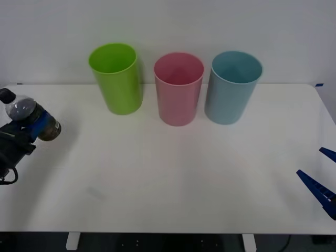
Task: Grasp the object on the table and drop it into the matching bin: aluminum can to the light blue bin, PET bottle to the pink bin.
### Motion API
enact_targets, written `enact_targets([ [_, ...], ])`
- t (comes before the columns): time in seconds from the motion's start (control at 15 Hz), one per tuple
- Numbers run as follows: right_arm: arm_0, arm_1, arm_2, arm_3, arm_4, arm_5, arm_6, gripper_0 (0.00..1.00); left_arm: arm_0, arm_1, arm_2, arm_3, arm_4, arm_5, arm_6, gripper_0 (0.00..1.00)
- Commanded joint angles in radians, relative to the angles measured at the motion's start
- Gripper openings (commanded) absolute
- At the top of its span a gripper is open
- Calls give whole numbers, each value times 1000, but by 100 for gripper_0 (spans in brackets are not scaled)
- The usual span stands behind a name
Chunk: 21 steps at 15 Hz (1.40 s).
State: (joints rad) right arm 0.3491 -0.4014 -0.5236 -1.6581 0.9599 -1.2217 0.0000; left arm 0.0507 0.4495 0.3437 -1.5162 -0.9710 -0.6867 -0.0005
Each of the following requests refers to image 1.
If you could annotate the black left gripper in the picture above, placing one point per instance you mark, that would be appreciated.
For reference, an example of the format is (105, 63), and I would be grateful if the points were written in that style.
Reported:
(13, 144)

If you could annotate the green plastic bin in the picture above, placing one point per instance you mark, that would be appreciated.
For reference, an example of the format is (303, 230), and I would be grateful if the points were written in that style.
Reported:
(120, 89)

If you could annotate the pale blue plastic bin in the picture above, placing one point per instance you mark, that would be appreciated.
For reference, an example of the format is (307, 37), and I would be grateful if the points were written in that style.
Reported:
(228, 102)

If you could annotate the pink plastic bin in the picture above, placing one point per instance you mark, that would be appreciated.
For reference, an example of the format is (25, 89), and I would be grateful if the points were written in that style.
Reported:
(178, 105)

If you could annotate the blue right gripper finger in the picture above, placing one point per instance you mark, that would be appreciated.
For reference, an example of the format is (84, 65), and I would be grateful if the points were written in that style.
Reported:
(329, 153)
(319, 190)

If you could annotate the white table leg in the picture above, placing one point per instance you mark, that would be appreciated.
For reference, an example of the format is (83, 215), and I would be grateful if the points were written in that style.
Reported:
(72, 241)
(249, 242)

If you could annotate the dark bottle with black cap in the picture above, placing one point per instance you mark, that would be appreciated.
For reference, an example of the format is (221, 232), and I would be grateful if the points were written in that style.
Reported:
(22, 109)

